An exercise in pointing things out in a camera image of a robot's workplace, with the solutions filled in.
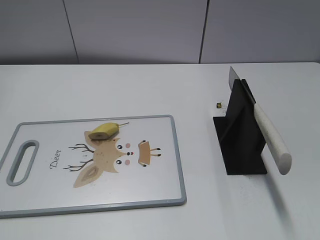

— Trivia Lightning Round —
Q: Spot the yellow banana end piece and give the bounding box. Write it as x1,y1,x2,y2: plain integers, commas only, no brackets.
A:
88,122,129,141

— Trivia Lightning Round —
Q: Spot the white-handled kitchen knife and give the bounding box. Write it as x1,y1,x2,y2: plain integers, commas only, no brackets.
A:
228,67,292,175

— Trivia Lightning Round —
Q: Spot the small dark banana scrap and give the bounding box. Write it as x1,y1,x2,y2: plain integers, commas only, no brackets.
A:
216,102,222,109

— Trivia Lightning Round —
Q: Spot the black knife stand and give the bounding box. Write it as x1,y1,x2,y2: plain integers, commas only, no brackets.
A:
213,79,267,175

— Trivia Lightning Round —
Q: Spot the white deer cutting board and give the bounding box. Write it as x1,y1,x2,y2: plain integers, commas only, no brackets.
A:
0,115,187,218

